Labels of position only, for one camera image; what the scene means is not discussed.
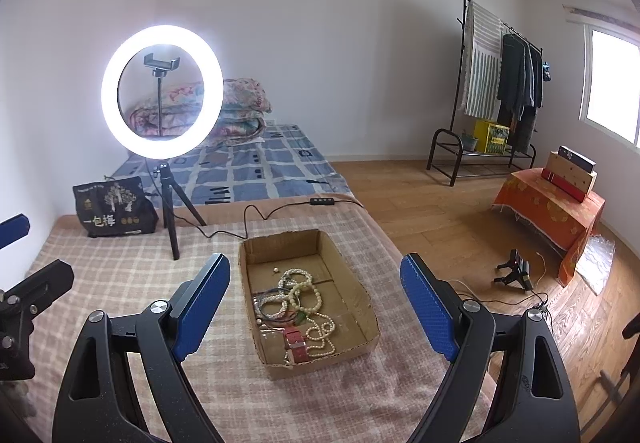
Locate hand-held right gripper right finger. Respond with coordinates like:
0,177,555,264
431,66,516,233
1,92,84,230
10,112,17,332
400,252,581,443

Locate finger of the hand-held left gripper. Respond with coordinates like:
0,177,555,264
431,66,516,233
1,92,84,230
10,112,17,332
0,214,31,249
0,259,75,324

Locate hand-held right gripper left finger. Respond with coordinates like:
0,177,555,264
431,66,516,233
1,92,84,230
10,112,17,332
51,252,232,443

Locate yellow bead bracelet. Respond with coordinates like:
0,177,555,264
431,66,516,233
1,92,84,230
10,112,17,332
287,280,325,315

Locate long pearl necklace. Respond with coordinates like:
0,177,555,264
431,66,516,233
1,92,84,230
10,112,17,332
277,268,337,358

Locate cardboard box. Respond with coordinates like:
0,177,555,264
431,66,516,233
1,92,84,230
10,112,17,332
237,229,381,381

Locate pink plaid blanket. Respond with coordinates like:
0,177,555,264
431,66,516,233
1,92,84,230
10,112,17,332
22,203,496,443

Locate black snack bag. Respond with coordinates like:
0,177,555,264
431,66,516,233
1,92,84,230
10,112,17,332
72,176,160,239

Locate small black tripod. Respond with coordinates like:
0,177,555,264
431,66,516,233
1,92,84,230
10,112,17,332
492,248,532,291

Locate table with orange cloth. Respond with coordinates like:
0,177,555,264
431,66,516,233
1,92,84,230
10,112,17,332
492,167,606,288

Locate black clothes rack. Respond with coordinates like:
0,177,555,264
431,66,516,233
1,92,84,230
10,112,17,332
426,0,546,187

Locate clear plastic sheet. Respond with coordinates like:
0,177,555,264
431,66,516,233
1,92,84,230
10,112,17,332
575,234,617,296

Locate yellow box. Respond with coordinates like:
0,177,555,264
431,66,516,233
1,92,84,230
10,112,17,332
472,119,511,155

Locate tan gift box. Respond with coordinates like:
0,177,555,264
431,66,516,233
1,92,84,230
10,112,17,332
542,150,598,203

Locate folded floral quilt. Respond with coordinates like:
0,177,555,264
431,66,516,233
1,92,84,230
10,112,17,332
129,79,273,146

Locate dark flat box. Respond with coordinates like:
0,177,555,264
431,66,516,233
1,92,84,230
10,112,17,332
557,146,597,171

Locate black phone holder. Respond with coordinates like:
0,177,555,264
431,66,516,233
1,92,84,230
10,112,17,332
144,53,182,139

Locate dark hanging clothes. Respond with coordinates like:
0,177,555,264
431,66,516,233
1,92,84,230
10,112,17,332
496,33,545,154

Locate striped towel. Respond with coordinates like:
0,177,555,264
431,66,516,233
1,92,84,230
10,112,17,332
460,0,503,116

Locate window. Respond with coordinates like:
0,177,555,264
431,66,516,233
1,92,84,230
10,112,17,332
580,26,640,146

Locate rolled window blind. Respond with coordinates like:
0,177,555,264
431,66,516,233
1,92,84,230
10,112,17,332
562,4,640,44

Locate white cable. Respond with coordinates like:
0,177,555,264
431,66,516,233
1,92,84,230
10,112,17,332
446,278,483,304

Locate red strap watch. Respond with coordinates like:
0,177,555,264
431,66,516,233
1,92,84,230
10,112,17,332
282,328,308,365

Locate black ring light cable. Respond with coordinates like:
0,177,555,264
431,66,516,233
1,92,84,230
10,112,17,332
200,196,366,240

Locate white ring light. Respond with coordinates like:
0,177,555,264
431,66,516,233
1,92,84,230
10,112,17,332
101,24,222,158

